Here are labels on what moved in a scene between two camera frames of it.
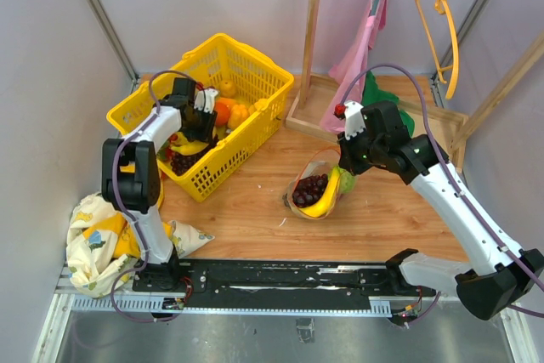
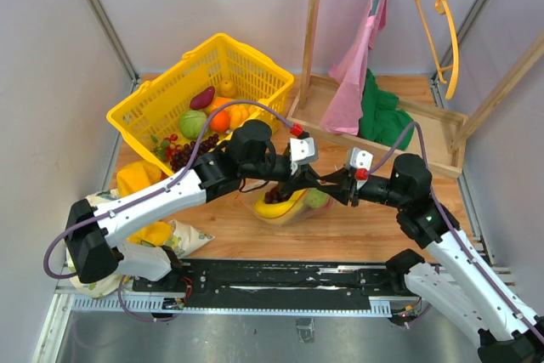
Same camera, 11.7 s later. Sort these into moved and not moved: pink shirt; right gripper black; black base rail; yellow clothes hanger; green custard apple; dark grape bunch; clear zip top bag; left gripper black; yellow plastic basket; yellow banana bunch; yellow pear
Moved: dark grape bunch; clear zip top bag; green custard apple; right gripper black; yellow banana bunch; left gripper black
Not moved: yellow clothes hanger; black base rail; pink shirt; yellow pear; yellow plastic basket
